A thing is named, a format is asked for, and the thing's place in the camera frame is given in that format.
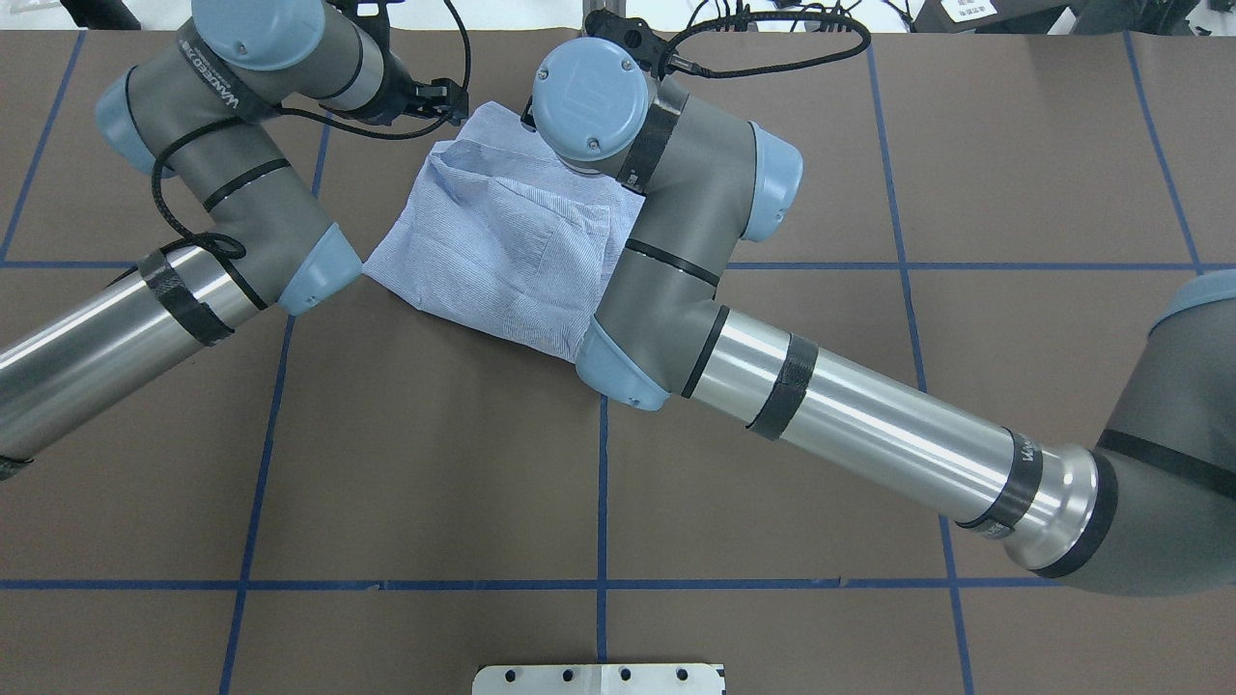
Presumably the aluminium frame post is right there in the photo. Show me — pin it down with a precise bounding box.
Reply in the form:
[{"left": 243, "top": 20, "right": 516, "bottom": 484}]
[{"left": 581, "top": 0, "right": 630, "bottom": 32}]

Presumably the white camera pole base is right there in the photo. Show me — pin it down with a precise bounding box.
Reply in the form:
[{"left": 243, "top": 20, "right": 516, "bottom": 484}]
[{"left": 471, "top": 663, "right": 728, "bottom": 694}]

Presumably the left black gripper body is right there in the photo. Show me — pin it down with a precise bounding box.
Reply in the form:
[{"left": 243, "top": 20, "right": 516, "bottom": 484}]
[{"left": 372, "top": 68, "right": 424, "bottom": 126}]

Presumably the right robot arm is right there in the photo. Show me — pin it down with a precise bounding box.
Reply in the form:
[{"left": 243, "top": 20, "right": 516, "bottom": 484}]
[{"left": 528, "top": 37, "right": 1235, "bottom": 597}]

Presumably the light blue striped shirt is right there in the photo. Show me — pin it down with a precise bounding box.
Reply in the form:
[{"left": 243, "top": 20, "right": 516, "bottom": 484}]
[{"left": 362, "top": 101, "right": 643, "bottom": 362}]

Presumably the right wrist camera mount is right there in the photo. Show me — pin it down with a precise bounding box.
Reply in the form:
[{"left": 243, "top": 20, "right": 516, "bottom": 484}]
[{"left": 583, "top": 16, "right": 701, "bottom": 79}]

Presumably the black box with label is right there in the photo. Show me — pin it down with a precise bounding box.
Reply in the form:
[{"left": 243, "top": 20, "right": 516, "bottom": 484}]
[{"left": 911, "top": 1, "right": 1070, "bottom": 35}]

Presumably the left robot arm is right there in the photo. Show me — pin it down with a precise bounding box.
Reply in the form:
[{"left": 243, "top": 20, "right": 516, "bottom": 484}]
[{"left": 1, "top": 1, "right": 468, "bottom": 479}]

